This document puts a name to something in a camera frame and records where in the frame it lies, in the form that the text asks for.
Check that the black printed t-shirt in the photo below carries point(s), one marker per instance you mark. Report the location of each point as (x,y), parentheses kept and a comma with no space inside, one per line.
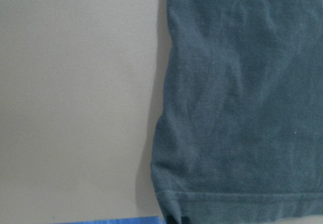
(240,136)

